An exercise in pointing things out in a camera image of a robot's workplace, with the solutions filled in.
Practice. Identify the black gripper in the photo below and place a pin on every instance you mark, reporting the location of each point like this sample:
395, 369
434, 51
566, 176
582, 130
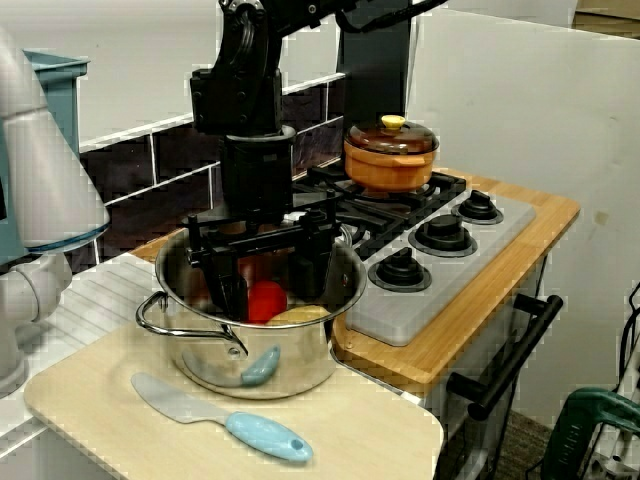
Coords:
257, 175

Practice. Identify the red toy chili pepper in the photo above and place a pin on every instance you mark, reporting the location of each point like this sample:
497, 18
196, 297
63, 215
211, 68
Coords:
267, 300

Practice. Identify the stainless steel pot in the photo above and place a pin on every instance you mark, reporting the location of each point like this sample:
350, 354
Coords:
300, 360

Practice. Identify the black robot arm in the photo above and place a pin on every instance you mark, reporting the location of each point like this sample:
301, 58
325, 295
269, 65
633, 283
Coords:
240, 90

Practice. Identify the yellow toy food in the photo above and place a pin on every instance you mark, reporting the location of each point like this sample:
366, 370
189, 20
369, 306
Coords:
300, 315

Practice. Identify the black burner grate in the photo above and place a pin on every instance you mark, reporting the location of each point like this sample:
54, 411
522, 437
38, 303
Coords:
370, 220
445, 185

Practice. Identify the black stove knob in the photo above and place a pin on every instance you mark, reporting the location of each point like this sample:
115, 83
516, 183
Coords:
442, 235
400, 272
477, 207

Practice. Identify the dark tile backsplash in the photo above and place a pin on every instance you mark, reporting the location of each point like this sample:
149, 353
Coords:
180, 160

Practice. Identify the orange toy pot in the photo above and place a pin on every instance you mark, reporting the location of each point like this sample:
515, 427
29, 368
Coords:
385, 170

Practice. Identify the white ribbed sink counter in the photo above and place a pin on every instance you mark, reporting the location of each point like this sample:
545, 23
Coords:
100, 300

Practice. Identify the grey toy stove top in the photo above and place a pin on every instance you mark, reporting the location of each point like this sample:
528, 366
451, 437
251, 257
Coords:
450, 290

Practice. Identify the light wooden cutting board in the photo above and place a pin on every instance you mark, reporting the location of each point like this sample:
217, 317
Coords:
350, 440

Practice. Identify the white toy kitchen cabinet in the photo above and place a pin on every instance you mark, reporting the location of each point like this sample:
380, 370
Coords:
434, 410

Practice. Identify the wooden countertop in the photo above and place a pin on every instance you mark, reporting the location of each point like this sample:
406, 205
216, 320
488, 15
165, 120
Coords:
500, 300

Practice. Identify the grey toy faucet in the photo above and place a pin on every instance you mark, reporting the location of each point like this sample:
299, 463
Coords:
50, 175

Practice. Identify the white foam board panel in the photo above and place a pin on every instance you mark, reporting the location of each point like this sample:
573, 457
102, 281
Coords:
525, 125

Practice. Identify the green power tool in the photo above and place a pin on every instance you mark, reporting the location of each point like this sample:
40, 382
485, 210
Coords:
585, 415

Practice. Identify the brown cardboard box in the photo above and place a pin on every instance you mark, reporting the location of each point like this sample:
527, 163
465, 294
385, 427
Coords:
605, 17

